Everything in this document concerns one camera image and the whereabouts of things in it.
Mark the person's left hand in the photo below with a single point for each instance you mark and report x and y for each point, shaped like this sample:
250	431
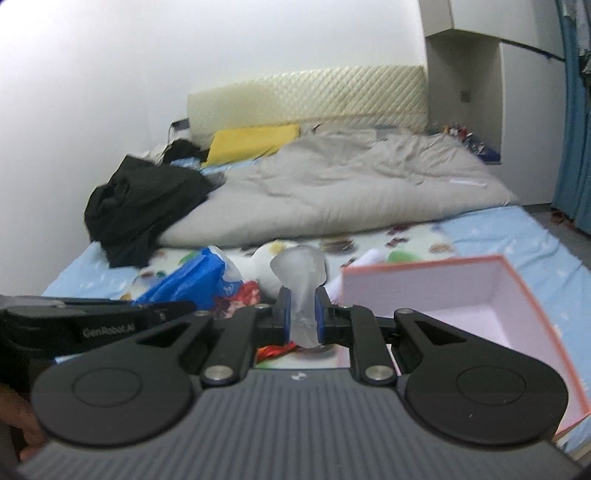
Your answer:
18	420

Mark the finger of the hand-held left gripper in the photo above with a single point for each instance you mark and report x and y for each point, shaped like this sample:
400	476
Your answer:
171	308

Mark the row of small figurines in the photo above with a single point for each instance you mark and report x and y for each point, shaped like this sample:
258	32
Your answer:
466	138

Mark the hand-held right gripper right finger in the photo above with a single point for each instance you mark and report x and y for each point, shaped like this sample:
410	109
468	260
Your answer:
319	307

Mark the blue plastic bag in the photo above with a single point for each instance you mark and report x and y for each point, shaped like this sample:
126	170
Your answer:
194	277

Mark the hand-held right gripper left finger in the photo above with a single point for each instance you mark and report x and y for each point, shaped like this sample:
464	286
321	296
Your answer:
285	307

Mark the charger on headboard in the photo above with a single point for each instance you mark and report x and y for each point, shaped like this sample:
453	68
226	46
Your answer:
180	125

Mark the cream quilted headboard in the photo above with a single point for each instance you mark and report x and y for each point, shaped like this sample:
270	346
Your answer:
314	97

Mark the black jacket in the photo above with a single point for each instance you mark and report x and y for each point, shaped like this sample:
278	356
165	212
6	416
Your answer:
138	207

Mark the grey white penguin plush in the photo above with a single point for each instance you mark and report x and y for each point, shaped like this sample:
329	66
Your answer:
261	267

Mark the yellow pillow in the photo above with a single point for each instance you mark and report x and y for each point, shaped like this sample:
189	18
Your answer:
249	143

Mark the pink red toy bundle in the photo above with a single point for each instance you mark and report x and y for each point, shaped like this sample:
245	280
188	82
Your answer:
244	295

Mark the food printed tablecloth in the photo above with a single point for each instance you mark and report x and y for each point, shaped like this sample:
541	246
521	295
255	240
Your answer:
415	240

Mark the clear plastic bag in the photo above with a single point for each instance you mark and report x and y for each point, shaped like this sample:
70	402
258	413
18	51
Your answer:
300	272

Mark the white wardrobe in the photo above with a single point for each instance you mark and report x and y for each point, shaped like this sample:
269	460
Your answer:
517	115

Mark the pink cardboard box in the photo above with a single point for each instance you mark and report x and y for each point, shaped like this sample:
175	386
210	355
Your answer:
461	300

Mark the blue curtain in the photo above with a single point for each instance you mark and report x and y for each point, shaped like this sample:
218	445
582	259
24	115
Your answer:
575	161

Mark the grey duvet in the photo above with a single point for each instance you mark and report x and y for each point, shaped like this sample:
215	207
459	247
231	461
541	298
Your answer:
323	194

